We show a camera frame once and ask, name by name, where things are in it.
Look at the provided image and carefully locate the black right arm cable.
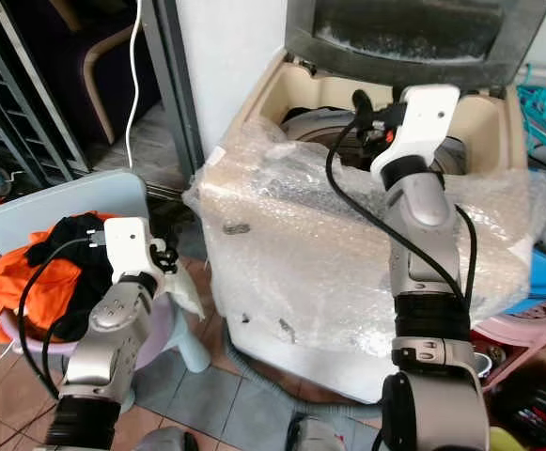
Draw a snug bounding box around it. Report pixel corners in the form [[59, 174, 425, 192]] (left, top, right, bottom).
[[325, 113, 478, 316]]

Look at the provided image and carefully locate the grey robot left foot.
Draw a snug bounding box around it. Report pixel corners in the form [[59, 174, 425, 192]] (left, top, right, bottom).
[[153, 427, 200, 451]]

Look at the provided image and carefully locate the blue plastic basin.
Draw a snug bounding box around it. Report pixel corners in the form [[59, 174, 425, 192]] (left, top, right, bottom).
[[498, 221, 546, 317]]

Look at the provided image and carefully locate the purple plastic laundry basin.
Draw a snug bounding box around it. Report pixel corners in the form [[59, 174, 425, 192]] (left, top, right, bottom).
[[0, 310, 114, 360]]

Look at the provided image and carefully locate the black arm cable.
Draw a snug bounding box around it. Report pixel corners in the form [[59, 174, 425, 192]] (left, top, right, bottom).
[[15, 237, 114, 403], [325, 113, 478, 316]]

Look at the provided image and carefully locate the grey robot foot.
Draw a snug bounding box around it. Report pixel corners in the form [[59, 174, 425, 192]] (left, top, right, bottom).
[[286, 413, 360, 451], [153, 427, 200, 451]]

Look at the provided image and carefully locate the grey metal door frame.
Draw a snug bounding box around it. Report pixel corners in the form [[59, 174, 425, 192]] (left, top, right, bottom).
[[141, 0, 208, 189]]

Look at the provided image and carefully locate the orange garment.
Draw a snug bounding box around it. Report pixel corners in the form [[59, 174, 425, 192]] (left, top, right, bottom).
[[0, 214, 123, 344]]

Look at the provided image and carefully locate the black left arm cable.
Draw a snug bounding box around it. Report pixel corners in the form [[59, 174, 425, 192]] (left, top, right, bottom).
[[15, 237, 114, 403]]

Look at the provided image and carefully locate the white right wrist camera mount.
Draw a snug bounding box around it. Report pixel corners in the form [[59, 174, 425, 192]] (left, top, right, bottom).
[[369, 85, 461, 184]]

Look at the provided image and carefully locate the dark armchair with wooden arm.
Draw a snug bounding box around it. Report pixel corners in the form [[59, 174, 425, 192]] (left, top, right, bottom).
[[2, 0, 153, 148]]

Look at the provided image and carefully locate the white hanging cable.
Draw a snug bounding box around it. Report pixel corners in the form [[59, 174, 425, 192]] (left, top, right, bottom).
[[125, 0, 146, 144]]

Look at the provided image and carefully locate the grey robot right foot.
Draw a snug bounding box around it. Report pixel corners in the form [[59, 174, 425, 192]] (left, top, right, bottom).
[[286, 413, 360, 451]]

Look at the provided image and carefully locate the black garment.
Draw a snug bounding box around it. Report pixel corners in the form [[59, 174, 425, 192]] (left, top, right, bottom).
[[25, 213, 123, 341]]

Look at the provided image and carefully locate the cream top-load washing machine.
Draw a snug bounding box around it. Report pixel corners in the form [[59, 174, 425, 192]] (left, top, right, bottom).
[[197, 47, 533, 405]]

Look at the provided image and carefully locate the pink plastic stool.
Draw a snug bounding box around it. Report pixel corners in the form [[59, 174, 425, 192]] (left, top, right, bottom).
[[468, 296, 546, 392]]

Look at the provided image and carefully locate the grey washing machine lid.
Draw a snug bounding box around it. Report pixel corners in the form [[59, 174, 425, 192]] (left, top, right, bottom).
[[284, 0, 546, 92]]

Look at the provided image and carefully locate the steel washer drum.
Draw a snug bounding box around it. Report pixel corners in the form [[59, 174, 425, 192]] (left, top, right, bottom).
[[280, 106, 471, 179]]

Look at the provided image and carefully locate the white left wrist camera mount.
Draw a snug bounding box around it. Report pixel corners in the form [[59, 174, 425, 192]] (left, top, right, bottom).
[[102, 217, 153, 280]]

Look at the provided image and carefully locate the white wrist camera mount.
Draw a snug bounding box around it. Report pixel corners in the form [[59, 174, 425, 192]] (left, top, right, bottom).
[[369, 85, 461, 184], [102, 217, 153, 280]]

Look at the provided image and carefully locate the dark metal grille gate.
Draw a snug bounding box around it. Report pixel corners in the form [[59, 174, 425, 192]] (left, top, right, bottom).
[[0, 0, 78, 194]]

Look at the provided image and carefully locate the clear bubble wrap sheet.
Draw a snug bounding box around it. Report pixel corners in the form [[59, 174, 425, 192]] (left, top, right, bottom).
[[183, 117, 546, 363]]

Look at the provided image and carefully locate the light blue plastic stool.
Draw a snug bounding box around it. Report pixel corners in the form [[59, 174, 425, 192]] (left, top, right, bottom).
[[0, 172, 212, 377]]

